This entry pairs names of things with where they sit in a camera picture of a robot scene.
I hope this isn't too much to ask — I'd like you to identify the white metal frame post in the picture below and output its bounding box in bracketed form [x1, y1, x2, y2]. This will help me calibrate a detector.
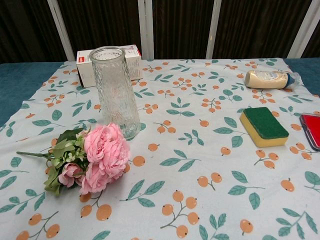
[208, 0, 223, 60]
[138, 0, 154, 61]
[46, 0, 76, 62]
[286, 0, 317, 59]

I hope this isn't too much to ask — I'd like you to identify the orange fruit print tablecloth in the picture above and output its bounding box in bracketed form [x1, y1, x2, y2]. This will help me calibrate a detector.
[0, 57, 320, 240]

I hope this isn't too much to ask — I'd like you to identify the red ink pad case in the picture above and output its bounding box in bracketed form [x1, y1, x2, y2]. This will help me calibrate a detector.
[299, 112, 320, 152]

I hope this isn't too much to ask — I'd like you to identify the pink rose bouquet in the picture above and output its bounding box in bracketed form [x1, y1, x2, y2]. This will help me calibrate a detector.
[16, 122, 131, 197]

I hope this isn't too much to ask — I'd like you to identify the yellow green scouring sponge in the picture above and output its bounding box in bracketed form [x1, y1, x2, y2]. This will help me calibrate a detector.
[239, 106, 290, 148]

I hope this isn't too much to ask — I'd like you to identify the cream squeeze sauce bottle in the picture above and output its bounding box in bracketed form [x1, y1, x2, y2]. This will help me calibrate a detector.
[244, 69, 301, 90]

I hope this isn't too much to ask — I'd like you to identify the white cardboard product box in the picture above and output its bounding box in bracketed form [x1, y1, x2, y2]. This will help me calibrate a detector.
[76, 44, 144, 89]

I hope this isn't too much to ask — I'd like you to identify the clear textured glass vase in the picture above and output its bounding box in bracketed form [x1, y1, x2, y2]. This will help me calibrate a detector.
[89, 46, 141, 140]

